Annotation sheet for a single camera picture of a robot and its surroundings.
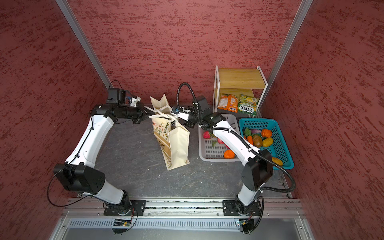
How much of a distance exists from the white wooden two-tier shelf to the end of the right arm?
30cm

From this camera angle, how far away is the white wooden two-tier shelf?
2.93 ft

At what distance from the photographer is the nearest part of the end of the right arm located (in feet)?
1.87
